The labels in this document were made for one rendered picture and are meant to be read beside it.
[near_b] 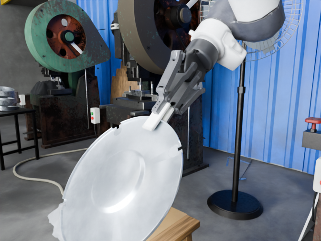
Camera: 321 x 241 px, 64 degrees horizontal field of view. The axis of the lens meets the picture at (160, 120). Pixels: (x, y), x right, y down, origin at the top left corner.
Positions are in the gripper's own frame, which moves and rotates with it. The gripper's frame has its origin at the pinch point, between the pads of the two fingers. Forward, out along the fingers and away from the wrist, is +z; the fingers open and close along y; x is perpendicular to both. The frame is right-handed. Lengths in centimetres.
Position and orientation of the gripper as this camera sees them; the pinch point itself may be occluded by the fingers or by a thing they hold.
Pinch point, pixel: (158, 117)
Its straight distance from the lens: 53.5
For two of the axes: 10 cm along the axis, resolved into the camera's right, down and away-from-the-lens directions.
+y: -5.1, -5.9, -6.2
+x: 6.8, 1.7, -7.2
